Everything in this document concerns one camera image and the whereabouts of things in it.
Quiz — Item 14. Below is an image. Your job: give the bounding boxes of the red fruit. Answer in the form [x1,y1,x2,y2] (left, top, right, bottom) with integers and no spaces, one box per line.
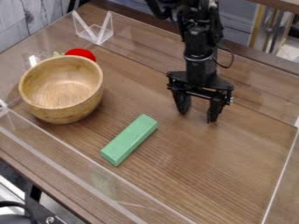
[66,48,98,61]

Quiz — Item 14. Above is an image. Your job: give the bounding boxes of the clear acrylic corner bracket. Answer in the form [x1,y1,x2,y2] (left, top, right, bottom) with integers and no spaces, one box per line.
[71,11,114,46]

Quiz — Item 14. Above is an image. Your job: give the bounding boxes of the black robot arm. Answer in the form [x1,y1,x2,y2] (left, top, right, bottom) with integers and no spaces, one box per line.
[144,0,234,123]

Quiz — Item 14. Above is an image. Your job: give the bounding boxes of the black table leg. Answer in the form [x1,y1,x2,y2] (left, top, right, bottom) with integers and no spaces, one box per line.
[24,185,64,224]

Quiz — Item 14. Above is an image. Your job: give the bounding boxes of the clear acrylic front barrier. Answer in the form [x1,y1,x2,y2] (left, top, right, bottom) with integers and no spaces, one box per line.
[0,100,195,224]

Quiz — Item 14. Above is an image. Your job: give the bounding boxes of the gold metal chair frame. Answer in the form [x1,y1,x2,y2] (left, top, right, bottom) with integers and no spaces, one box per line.
[249,3,295,55]

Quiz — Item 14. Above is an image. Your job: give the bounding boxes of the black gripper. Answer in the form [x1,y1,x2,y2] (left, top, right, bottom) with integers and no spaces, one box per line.
[167,71,235,123]

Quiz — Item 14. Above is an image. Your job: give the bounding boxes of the wooden bowl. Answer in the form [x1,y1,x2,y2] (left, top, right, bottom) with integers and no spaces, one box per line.
[19,55,104,123]

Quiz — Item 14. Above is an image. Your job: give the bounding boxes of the green rectangular block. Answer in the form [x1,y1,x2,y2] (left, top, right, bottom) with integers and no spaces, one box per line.
[100,114,158,166]

